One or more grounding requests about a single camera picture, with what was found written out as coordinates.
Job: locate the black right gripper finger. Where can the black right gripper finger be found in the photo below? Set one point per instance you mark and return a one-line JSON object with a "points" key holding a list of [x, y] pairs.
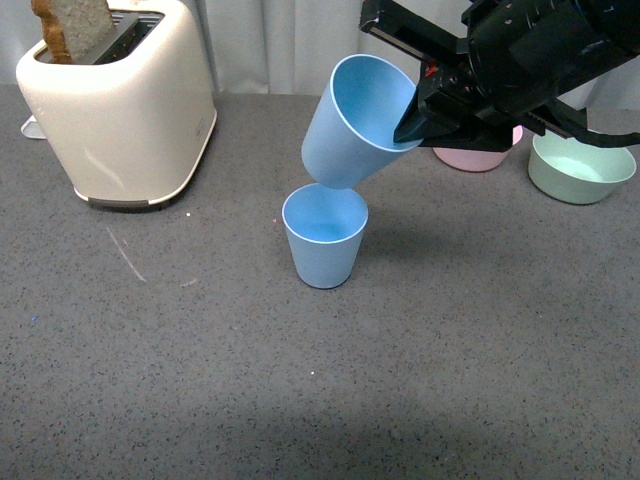
{"points": [[428, 115]]}

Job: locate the grey curtain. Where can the grey curtain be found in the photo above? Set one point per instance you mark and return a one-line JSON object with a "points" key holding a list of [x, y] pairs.
{"points": [[291, 47]]}

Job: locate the white power plug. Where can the white power plug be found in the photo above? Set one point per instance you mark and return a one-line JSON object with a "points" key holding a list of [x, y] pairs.
{"points": [[31, 129]]}

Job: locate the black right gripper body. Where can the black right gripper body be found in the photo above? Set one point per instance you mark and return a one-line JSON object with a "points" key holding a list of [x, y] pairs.
{"points": [[516, 60]]}

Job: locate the pink plastic bowl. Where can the pink plastic bowl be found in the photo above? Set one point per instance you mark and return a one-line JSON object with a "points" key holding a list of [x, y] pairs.
{"points": [[470, 160]]}

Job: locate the toast slice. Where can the toast slice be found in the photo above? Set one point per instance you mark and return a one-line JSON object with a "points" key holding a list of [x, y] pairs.
{"points": [[71, 28]]}

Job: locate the green plastic bowl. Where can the green plastic bowl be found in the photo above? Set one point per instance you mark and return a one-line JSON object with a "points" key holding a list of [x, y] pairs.
{"points": [[577, 173]]}

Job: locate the light blue plastic cup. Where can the light blue plastic cup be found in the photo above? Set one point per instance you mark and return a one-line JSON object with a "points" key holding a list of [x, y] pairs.
{"points": [[324, 229], [351, 134]]}

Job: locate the cream white toaster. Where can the cream white toaster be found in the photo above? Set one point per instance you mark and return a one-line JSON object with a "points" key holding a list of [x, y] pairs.
{"points": [[129, 133]]}

